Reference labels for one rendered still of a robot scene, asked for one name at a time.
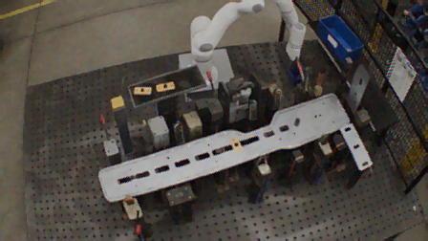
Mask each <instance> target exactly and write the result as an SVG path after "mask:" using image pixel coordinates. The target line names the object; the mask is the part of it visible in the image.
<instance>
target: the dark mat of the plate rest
mask: <svg viewBox="0 0 428 241"><path fill-rule="evenodd" d="M172 82H173V83H174V85H175V88H174V89H169V90H163V91H158V90H157V85H162V84H166V83H172ZM201 85H205V82H204V80H203V77H202V76H201V72H200V70H199V68H198V66H193V67H190V68H186V69H182V70H180V71H178V72H174V73H171V74H167V75H164V76H161V77H156V78H154V79H152V80H149V81H146V82H143V83H140V84H138V85H134V86H132V87H129V89H130V91H131V96H132V99H133V101H134V103H135V106H138V105H142V104H144V103H147V102H149V101H152V100H156V99H160V98H164V97H167V96H171V95H173V94H176V93H179V92H182V91H185V90H189V89H192V88H196V87H198V86H201ZM136 87H147V88H152V90H151V94H148V95H139V94H135V88H136Z"/></svg>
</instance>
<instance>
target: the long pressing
mask: <svg viewBox="0 0 428 241"><path fill-rule="evenodd" d="M322 103H324V104H322ZM319 115H321V116H319ZM315 116H316V117H315ZM296 118H299V119H300V123H299V127H295V126H294V120H295V119H296ZM333 121H334V123H333ZM349 123H350V120H349V118H348V116H347V113H346V112H345V111H344V108H343V107H342V105H341V103H340V102H339V100H338V97H336V96H335V95H334V94H327V95H325V96H323V97H321V98H316V99H312V100H310V101H308V102H305V103H304V102H303V103H299V104H297V105H294V106H292V107H290V108H288V109H285V110H282V111H277V112H275V113H274V115H273V117H272V120H271V124H270V125H269V126H267V127H264V128H261V129H259V130H256V131H253V132H250V133H246V134H244V133H241V132H238V131H235V130H233V129H230V130H226V131H224V132H221V133H218V134H215V135H212V136H209V137H206V138H203V139H199V140H196V141H192V142H187V143H184V144H181V145H178V146H175V147H173V148H169V149H166V150H163V151H161V152H156V153H153V154H151V155H148V156H145V157H139V158H137V159H135V160H133V161H128V162H125V163H123V164H116V165H114V166H109V167H107V168H102V169H101V170H100V171H99V172H98V178H99V180H100V183H101V187H102V189H103V192H104V195H105V197H106V199H107V201H109V202H116V201H121V200H123V199H125V196H132V197H134V196H139V195H141V194H146V193H148V192H153V191H155V190H158V189H163V188H166V187H168V186H174V185H177V184H180V183H185V182H187V181H190V180H193V179H196V178H199V177H201V178H202V177H203V176H206V175H209V174H212V173H215V172H217V171H220V170H223V169H226V168H228V167H231V166H234V165H236V164H241V163H244V162H246V161H249V160H251V159H254V158H257V156H259V155H262V154H264V153H266V154H267V153H270V152H273V151H276V150H277V149H282V148H284V149H294V148H297V147H299V146H302V145H304V144H306V143H308V142H312V141H315V140H317V139H319V138H320V137H321V135H322V134H323V133H329V134H330V133H331V132H334V131H338V130H340V128H342V127H344V126H346V125H348V124H349ZM283 126H287V127H288V130H287V131H284V132H281V131H280V128H281V127H283ZM270 131H272V132H274V135H273V136H270V137H268V138H266V137H265V136H264V134H265V133H267V132H270ZM293 133H295V134H293ZM254 136H258V138H259V141H257V142H253V143H250V144H247V145H244V146H242V148H243V151H242V152H239V153H235V151H234V149H232V150H230V151H227V152H225V153H222V154H219V155H216V156H214V155H213V154H212V150H215V149H218V148H221V147H224V146H227V145H230V144H232V143H231V141H230V140H231V139H234V138H237V140H238V141H242V140H245V139H248V138H251V137H254ZM279 138H280V139H281V140H279ZM206 152H208V153H209V155H210V157H209V158H207V159H204V160H201V161H198V162H197V161H196V159H195V157H196V156H198V155H201V154H203V153H206ZM167 157H169V159H168V158H167ZM184 160H189V162H190V164H186V165H183V166H180V167H176V166H175V163H176V162H178V161H184ZM216 161H217V163H216ZM166 165H168V167H169V170H167V171H164V172H162V173H160V174H157V173H156V172H155V169H156V168H157V167H160V166H166ZM130 169H131V170H130ZM144 171H149V172H150V176H149V177H144V178H141V179H139V180H137V179H134V180H131V182H127V183H125V184H120V185H119V184H118V179H121V178H126V177H128V176H129V177H130V176H131V175H134V176H135V178H136V174H138V173H142V172H144ZM130 179H131V177H130Z"/></svg>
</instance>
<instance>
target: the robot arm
mask: <svg viewBox="0 0 428 241"><path fill-rule="evenodd" d="M270 1H272V2H274V3H276V4H277V6H278V8H279V11H280V13H281V14H282V16H283V19H284V22H285V23H286V26H287V27H288V29H289V34H290V37H289V43H287V53H286V56H289V57H290V59H291V60H292V65H291V68H294V67H296V64H297V63H299V60H298V59H299V55H300V50H301V49H300V48H301V46H302V45H303V44H302V42H303V40H304V35H305V31H306V27H305V26H304V25H303V24H301V23H299V22H298V18H297V14H296V11H295V8H294V6H293V3H292V1H291V0H270ZM264 6H265V4H264V0H243V1H242V2H240V3H236V2H231V3H227V4H226V5H225V6H223V7H222V8H221V9H219V11H218V12H217V13H216V14H215V16H214V17H213V19H212V21H210V19H209V18H207V17H205V16H199V17H197V18H195V19H194V20H193V21H192V24H191V28H190V30H191V42H192V45H191V64H190V65H189V66H191V65H195V64H198V65H199V67H200V69H201V73H202V75H203V77H204V79H205V81H206V83H207V86H210V81H208V78H207V75H206V71H210V74H211V76H212V79H213V80H212V82H213V83H214V82H215V81H216V79H217V76H218V72H217V69H216V68H215V66H214V65H212V60H213V49H214V48H215V47H216V46H217V45H218V44H219V42H220V40H221V37H222V36H223V35H224V33H225V31H226V29H227V28H228V27H229V26H230V24H231V23H233V22H234V21H235V20H237V19H238V17H239V16H242V15H244V14H255V13H258V12H260V11H262V9H263V8H264ZM294 60H296V62H294Z"/></svg>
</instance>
